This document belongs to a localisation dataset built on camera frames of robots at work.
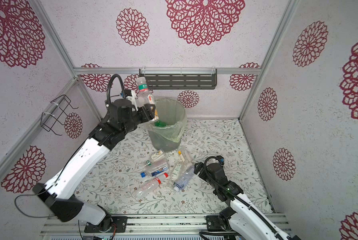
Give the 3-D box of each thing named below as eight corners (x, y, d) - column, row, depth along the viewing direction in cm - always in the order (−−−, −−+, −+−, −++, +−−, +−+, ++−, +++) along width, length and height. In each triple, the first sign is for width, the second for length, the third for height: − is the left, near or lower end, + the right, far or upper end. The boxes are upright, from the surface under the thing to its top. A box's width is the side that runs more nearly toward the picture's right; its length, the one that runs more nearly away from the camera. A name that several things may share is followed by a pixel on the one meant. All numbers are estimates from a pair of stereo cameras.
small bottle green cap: (146, 163, 95) (145, 160, 92) (162, 151, 101) (161, 148, 98) (152, 170, 92) (152, 167, 89) (168, 157, 98) (168, 154, 95)
